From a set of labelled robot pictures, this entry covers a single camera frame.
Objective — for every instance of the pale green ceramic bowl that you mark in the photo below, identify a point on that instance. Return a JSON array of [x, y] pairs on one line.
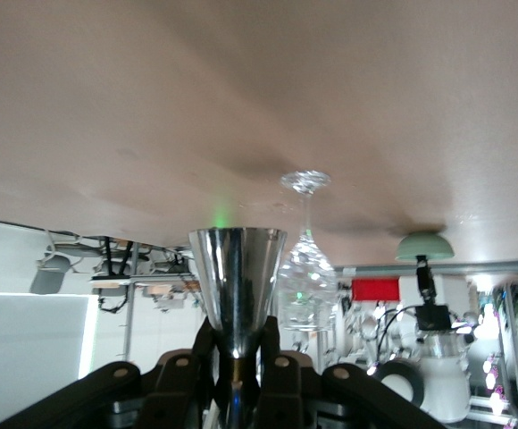
[[424, 248]]

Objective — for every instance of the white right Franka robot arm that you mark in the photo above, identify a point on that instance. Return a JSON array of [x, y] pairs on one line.
[[442, 380]]

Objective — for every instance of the aluminium frame rail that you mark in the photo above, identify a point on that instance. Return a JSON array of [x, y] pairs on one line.
[[464, 268]]

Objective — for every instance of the red panel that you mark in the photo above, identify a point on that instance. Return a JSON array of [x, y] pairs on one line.
[[375, 289]]

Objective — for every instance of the white board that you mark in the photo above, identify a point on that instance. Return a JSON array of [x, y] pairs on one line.
[[27, 357]]

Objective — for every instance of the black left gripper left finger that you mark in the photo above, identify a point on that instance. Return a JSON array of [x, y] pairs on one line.
[[107, 384]]

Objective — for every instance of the aluminium frame post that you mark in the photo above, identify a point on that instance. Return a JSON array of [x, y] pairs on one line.
[[131, 313]]

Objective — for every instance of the clear stemmed wine glass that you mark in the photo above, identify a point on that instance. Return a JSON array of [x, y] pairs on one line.
[[306, 277]]

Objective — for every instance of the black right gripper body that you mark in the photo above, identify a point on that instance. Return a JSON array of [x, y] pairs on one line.
[[433, 318]]

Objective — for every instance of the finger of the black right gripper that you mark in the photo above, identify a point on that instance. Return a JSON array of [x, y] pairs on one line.
[[426, 279]]

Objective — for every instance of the silver metal double jigger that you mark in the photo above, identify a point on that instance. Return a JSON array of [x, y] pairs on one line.
[[236, 277]]

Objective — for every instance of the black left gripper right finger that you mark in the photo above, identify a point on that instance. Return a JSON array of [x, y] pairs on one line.
[[353, 389]]

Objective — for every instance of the brown table cover sheet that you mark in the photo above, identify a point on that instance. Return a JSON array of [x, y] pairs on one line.
[[241, 111]]

